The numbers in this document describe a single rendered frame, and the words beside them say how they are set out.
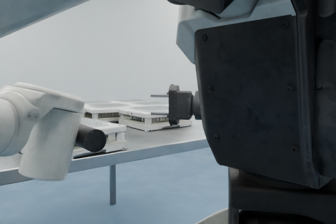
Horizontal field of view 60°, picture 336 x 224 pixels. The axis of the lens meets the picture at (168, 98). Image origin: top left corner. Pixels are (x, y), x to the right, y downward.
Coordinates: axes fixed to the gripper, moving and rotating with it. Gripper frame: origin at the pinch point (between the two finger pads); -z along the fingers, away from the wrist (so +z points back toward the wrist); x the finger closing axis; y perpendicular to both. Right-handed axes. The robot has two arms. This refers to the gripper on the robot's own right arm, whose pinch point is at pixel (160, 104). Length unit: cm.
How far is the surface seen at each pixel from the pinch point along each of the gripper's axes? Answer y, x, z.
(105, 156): -13.0, 13.6, -12.6
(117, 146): -8.7, 11.8, -10.8
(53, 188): 156, 96, -146
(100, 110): 38, 6, -39
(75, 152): -19.8, 11.2, -17.9
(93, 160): -15.6, 14.2, -14.8
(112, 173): 134, 69, -76
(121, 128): -7.5, 6.7, -10.0
